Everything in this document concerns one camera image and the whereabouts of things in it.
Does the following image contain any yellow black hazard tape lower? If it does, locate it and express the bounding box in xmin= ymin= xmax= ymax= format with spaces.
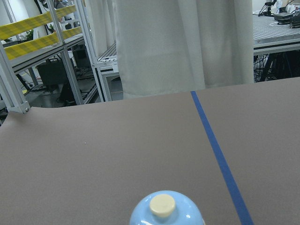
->
xmin=0 ymin=26 xmax=82 ymax=60

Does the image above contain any yellow black hazard tape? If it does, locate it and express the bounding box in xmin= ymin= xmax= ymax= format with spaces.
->
xmin=0 ymin=26 xmax=82 ymax=60
xmin=0 ymin=5 xmax=76 ymax=40

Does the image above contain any white curtain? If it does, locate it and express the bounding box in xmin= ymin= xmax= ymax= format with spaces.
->
xmin=84 ymin=0 xmax=255 ymax=100

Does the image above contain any yellow black hazard tape upper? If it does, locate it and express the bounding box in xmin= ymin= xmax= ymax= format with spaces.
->
xmin=0 ymin=5 xmax=76 ymax=40

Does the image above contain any aluminium workbench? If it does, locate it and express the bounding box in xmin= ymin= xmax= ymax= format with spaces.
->
xmin=252 ymin=15 xmax=300 ymax=56

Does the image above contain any aluminium frame post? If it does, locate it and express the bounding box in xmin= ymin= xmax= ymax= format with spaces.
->
xmin=0 ymin=43 xmax=30 ymax=114

